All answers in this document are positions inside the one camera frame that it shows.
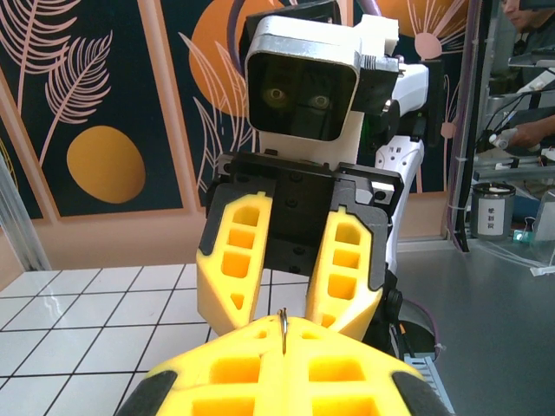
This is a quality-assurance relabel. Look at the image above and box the small white bottle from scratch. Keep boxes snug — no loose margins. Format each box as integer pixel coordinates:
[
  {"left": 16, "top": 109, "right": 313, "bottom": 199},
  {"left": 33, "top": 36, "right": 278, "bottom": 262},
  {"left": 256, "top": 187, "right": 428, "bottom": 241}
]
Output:
[{"left": 488, "top": 127, "right": 543, "bottom": 153}]

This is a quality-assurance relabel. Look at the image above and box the silver split keyring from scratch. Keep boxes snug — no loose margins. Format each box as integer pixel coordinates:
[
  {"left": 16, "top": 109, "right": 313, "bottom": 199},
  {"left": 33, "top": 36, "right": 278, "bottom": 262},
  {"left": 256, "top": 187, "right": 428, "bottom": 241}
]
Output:
[{"left": 277, "top": 306, "right": 291, "bottom": 357}]

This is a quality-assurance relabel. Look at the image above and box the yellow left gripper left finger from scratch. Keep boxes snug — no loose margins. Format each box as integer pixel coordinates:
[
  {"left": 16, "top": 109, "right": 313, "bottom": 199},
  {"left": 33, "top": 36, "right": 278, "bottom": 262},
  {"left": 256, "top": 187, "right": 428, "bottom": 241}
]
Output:
[{"left": 114, "top": 315, "right": 286, "bottom": 416}]

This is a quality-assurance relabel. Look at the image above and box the aluminium frame post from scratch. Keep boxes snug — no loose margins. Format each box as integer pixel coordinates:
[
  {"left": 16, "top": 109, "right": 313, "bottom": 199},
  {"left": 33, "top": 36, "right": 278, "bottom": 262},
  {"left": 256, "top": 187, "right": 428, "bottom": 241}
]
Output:
[
  {"left": 450, "top": 0, "right": 493, "bottom": 253},
  {"left": 0, "top": 151, "right": 51, "bottom": 272}
]

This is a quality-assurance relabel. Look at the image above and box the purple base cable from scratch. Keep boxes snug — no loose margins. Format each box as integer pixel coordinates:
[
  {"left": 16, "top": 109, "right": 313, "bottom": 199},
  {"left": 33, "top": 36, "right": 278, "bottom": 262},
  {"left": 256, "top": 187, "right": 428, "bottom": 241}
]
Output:
[{"left": 407, "top": 297, "right": 446, "bottom": 353}]

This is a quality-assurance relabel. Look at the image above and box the grey metal cup with label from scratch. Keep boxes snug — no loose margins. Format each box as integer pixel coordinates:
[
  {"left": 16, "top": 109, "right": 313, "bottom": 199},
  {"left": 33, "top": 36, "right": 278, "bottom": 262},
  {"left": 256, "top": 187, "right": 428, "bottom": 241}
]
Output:
[{"left": 470, "top": 181, "right": 518, "bottom": 243}]

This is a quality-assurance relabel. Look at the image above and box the white slotted cable duct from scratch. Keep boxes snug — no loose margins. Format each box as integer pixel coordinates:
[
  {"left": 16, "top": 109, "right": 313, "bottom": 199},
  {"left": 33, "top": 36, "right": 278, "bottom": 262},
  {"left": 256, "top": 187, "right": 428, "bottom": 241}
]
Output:
[{"left": 402, "top": 353, "right": 457, "bottom": 416}]

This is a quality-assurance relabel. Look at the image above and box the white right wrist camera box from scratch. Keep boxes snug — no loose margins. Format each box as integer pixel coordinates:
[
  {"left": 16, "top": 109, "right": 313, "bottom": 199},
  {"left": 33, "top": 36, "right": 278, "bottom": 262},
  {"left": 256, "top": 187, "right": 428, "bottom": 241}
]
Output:
[{"left": 244, "top": 14, "right": 401, "bottom": 165}]

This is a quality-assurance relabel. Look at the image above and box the person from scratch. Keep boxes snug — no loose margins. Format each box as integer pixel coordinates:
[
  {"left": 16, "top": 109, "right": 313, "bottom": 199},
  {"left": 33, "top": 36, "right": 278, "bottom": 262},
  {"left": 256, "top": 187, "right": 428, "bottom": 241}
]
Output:
[{"left": 500, "top": 0, "right": 555, "bottom": 153}]

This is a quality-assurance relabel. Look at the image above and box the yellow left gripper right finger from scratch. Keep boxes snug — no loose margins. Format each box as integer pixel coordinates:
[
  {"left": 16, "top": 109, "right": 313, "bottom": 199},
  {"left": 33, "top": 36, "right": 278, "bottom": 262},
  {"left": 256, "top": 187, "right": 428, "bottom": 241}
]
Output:
[{"left": 277, "top": 315, "right": 456, "bottom": 416}]

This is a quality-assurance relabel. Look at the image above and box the aluminium frame rail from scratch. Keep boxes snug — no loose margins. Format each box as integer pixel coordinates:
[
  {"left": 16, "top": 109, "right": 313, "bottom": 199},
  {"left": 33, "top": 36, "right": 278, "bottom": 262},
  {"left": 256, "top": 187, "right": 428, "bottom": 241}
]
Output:
[{"left": 471, "top": 146, "right": 555, "bottom": 184}]

